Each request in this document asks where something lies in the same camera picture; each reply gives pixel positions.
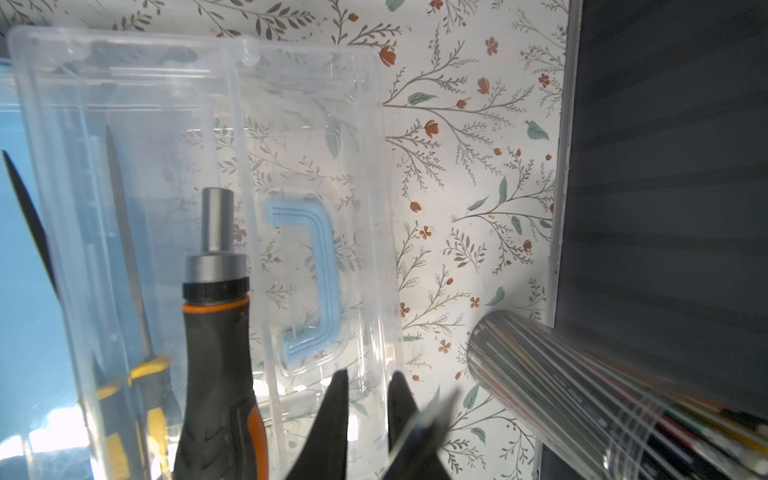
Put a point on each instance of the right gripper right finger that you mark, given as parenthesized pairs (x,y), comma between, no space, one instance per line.
(415,436)

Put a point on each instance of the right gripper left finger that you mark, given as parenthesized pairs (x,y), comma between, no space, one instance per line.
(324,454)

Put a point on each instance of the black orange screwdriver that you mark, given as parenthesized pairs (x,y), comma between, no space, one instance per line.
(223,435)

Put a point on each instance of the thin black screwdriver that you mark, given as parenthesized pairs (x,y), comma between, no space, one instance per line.
(120,462)

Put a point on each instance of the light blue plastic tool box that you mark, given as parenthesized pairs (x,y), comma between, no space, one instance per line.
(295,132)

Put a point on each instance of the clear cup of markers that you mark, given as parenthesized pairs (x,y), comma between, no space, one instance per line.
(606,421)

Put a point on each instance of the floral table mat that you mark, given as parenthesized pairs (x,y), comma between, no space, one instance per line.
(473,96)

